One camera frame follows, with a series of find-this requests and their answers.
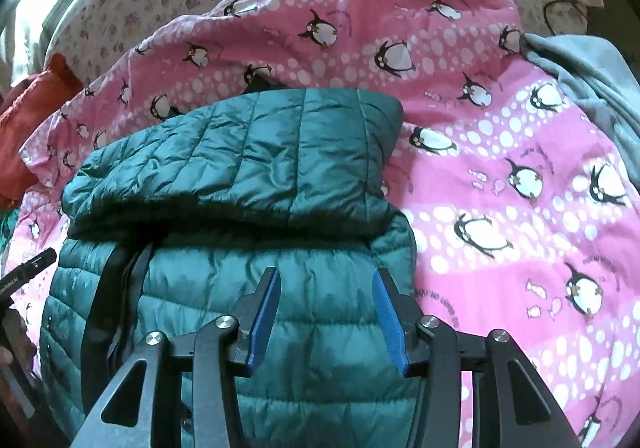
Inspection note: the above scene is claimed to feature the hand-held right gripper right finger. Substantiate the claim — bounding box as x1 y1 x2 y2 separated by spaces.
372 268 582 448

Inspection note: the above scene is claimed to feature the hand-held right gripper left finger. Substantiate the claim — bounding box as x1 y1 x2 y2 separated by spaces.
75 267 282 448

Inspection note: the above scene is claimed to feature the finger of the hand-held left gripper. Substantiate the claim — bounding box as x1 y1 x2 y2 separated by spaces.
0 249 57 301

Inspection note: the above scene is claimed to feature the green quilted puffer jacket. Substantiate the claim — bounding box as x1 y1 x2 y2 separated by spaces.
39 88 426 448

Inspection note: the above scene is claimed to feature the person's left hand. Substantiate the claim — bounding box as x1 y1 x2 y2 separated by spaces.
0 310 38 381

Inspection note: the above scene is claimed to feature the green cloth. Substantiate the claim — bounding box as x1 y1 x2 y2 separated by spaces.
0 210 22 271

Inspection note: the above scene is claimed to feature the red ruffled pillow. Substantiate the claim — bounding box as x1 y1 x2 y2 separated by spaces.
0 53 84 210

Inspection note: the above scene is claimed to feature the pink penguin print blanket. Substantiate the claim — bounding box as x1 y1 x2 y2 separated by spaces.
9 0 640 448

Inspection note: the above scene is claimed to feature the grey cloth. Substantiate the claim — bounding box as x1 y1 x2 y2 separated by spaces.
520 33 640 191

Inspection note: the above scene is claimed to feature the black cord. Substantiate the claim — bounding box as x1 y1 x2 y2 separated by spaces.
542 0 590 50

